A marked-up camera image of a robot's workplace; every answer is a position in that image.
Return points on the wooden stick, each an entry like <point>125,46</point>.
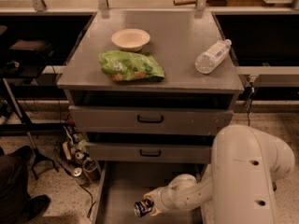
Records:
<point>184,2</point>

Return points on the grey middle drawer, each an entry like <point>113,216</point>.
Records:
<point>149,153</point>

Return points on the person leg with shoe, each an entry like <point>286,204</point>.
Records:
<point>16,205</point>

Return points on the black box on shelf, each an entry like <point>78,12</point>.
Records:
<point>34,52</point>

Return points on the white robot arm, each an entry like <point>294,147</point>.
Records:
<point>245,163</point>

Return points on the clutter pile on floor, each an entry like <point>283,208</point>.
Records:
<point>74,146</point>

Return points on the black tripod stand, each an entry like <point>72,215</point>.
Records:
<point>12,69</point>

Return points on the grey top drawer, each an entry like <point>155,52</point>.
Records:
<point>96,119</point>

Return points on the silver can on floor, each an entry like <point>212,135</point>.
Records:
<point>79,176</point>

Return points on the grey drawer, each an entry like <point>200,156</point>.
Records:
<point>149,153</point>
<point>123,184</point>
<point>96,119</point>

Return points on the grey drawer cabinet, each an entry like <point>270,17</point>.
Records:
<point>176,39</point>

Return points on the grey bottom drawer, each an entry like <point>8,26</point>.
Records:
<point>123,184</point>

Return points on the blue pepsi can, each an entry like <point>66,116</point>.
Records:
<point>143,207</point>

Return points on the green chip bag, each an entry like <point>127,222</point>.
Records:
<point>129,66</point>

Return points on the brown cup on floor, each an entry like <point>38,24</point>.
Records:
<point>90,169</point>

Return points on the clear plastic water bottle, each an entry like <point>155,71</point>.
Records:
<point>210,59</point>

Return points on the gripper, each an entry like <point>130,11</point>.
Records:
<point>162,198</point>

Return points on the white paper bowl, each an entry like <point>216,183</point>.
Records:
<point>130,39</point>

